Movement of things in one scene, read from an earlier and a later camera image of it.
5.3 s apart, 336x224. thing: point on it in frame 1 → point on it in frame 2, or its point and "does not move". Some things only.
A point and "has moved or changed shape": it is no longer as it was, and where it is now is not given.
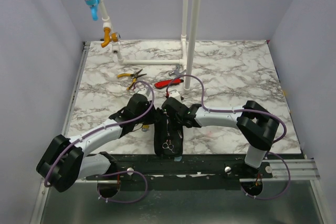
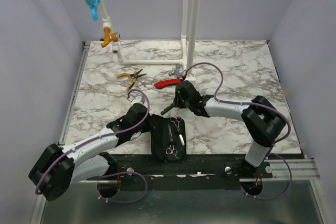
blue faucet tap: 93,1 does not move
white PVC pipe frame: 190,28 does not move
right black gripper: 171,114 → 178,102
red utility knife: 163,84 does not move
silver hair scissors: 168,145 has moved or changed shape
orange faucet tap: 114,36 does not move
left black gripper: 155,117 → 148,128
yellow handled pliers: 135,75 does not move
